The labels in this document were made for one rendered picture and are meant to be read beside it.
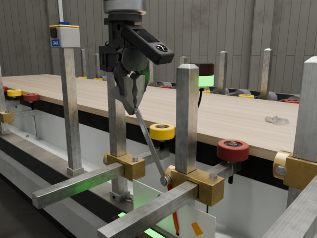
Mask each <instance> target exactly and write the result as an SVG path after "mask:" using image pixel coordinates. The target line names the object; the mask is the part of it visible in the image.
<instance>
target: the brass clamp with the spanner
mask: <svg viewBox="0 0 317 238"><path fill-rule="evenodd" d="M165 174H169V175H170V176H171V177H172V180H173V182H172V184H171V189H173V188H175V187H177V186H178V185H180V184H182V183H184V182H186V181H190V182H192V183H195V184H197V185H198V197H197V198H196V199H195V200H196V201H199V202H201V203H203V204H206V205H208V206H210V207H212V206H214V205H215V204H216V203H218V202H219V201H221V200H222V199H223V198H224V184H225V178H223V177H220V176H217V178H218V181H216V182H211V181H209V180H208V178H209V174H210V173H208V172H205V171H202V170H199V169H196V170H194V171H192V172H190V173H188V174H185V173H182V172H180V171H177V170H175V164H172V165H170V166H169V167H168V168H167V170H166V172H165Z"/></svg>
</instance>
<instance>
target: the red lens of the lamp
mask: <svg viewBox="0 0 317 238"><path fill-rule="evenodd" d="M214 65H215V64H208V65H196V66H197V67H199V75H213V74H214Z"/></svg>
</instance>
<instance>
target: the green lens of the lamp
mask: <svg viewBox="0 0 317 238"><path fill-rule="evenodd" d="M213 85H214V75H212V76H199V86H213Z"/></svg>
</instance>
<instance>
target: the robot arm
mask: <svg viewBox="0 0 317 238"><path fill-rule="evenodd" d="M103 11H104V13H105V14H108V18H104V25H108V38H109V41H107V42H109V43H108V44H106V43H107V42H105V46H99V58H100V70H103V71H106V72H113V75H114V79H115V82H116V84H117V85H116V86H115V87H113V88H112V89H111V94H112V96H113V97H114V98H115V99H117V100H118V101H120V102H122V104H123V106H124V108H125V110H126V112H127V113H128V114H129V115H134V114H135V112H134V108H136V107H137V108H138V107H139V105H140V103H141V101H142V98H143V95H144V93H145V92H146V88H147V84H148V81H149V76H150V70H149V61H148V59H150V60H151V61H152V62H153V63H154V64H155V65H160V64H167V63H171V62H172V60H173V57H174V55H175V53H174V52H173V51H172V50H170V49H169V48H168V47H167V46H166V45H164V44H163V43H162V42H161V41H159V40H158V39H157V38H156V37H154V36H153V35H152V34H151V33H149V32H148V31H147V30H146V29H144V28H143V27H142V26H141V25H134V24H135V23H141V22H142V15H145V14H146V13H147V0H103ZM131 71H134V72H135V73H132V74H131ZM129 74H131V75H130V77H129V76H127V75H129Z"/></svg>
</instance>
